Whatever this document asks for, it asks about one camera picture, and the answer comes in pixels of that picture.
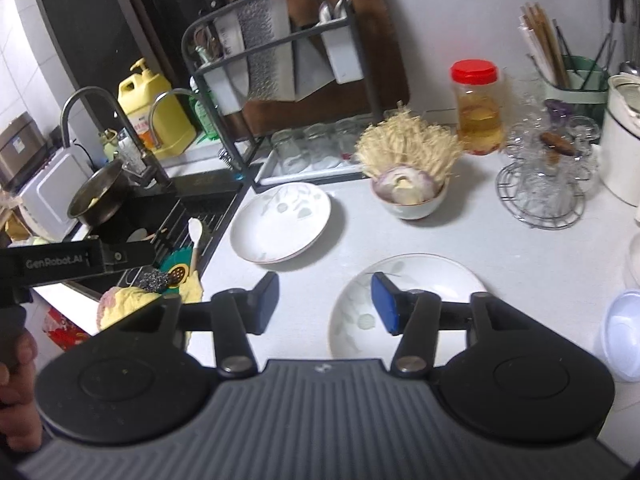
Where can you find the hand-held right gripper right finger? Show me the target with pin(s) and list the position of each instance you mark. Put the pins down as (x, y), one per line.
(385, 305)

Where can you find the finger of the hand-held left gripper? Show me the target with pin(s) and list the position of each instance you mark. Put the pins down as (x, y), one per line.
(127, 256)

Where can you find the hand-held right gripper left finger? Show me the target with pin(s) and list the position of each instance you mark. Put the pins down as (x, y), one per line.
(270, 296)

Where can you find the leaf print white plate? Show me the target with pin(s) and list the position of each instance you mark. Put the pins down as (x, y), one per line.
(280, 225)
(425, 275)

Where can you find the person's left hand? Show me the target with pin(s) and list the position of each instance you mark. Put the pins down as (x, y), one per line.
(17, 400)

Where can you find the steel wool scrubber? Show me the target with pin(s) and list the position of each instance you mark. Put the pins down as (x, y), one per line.
(155, 281)

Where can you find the green yellow scrub pad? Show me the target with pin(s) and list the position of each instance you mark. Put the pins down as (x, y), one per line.
(176, 267)

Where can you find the yellow cloth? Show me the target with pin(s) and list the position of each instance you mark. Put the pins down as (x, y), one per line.
(127, 307)

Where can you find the steel pot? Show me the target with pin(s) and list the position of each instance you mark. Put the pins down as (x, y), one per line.
(107, 195)

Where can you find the red bag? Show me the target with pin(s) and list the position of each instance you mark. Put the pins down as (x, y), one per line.
(62, 330)

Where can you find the white spoon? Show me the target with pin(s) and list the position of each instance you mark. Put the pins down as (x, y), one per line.
(195, 232)

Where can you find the white countertop oven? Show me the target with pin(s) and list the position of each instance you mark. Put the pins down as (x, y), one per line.
(50, 190)

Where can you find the black sink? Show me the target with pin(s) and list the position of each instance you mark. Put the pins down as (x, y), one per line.
(210, 210)

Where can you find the white bowl with garlic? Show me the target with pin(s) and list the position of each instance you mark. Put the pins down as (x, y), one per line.
(410, 205)

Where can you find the silver rice cooker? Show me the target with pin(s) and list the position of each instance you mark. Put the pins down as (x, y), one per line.
(20, 150)

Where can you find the black dish rack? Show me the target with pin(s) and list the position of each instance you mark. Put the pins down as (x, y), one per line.
(310, 183)

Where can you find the small clear glass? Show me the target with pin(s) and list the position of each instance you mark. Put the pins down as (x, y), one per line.
(350, 137)
(289, 152)
(320, 145)

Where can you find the yellow detergent bottle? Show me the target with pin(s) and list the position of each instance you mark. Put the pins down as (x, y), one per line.
(160, 110)

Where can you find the green soap bottle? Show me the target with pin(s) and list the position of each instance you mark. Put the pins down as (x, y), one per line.
(204, 115)

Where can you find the enoki mushroom bunch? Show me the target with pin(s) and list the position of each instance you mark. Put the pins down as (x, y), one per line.
(405, 142)

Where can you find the grey curved faucet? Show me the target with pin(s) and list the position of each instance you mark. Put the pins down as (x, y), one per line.
(80, 97)

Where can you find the slim steel faucet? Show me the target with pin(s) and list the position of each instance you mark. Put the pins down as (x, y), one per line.
(170, 94)

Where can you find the clear drinking glass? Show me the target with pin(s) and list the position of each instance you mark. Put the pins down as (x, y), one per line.
(522, 147)
(584, 140)

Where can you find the red lid glass jar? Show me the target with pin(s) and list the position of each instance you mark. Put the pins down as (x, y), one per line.
(477, 110)

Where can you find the amber base drinking glass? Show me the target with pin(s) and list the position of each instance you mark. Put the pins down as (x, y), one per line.
(557, 146)

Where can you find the wooden cutting board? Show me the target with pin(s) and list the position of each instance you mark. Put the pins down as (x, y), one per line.
(370, 60)

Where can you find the hammered steel cleaver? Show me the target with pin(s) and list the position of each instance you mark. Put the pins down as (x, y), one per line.
(265, 50)

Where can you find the white cutlery caddy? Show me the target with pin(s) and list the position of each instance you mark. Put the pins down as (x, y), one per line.
(342, 55)

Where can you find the purple base drinking glass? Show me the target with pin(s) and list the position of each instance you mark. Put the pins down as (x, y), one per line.
(559, 109)

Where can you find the white electric pot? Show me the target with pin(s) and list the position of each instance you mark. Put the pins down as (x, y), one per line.
(622, 150)

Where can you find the green chopstick holder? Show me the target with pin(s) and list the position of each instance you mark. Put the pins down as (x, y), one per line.
(585, 95)

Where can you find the bundle of wooden chopsticks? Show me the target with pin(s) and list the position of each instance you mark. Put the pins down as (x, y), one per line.
(542, 45)

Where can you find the black chopsticks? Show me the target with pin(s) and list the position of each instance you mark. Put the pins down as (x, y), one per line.
(600, 55)

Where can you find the hanging metal utensils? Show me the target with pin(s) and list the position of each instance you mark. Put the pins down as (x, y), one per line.
(622, 15)

